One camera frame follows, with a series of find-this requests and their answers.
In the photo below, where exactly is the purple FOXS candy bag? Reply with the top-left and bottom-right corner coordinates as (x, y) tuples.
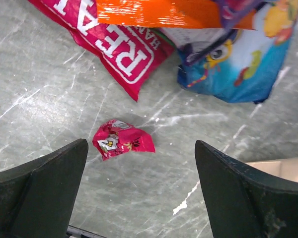
(214, 0), (275, 30)

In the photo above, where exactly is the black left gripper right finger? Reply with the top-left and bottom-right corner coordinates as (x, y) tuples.
(195, 140), (298, 238)

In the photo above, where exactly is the red REAL chips bag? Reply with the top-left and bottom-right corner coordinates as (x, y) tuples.
(31, 0), (174, 101)

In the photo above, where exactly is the blue checkered paper bag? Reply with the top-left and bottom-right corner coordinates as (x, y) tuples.
(246, 157), (298, 182)

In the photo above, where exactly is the pink small candy packet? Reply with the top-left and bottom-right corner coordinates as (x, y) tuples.
(92, 119), (155, 161)

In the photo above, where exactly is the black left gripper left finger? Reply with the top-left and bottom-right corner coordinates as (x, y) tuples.
(0, 139), (88, 238)

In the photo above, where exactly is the purple candy snack bag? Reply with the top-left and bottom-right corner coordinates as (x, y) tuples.
(160, 27), (242, 65)

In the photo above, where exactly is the orange snack bag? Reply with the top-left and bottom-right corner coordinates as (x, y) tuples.
(96, 0), (258, 30)

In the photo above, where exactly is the blue candy snack bag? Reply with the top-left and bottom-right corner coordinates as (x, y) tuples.
(177, 0), (298, 103)

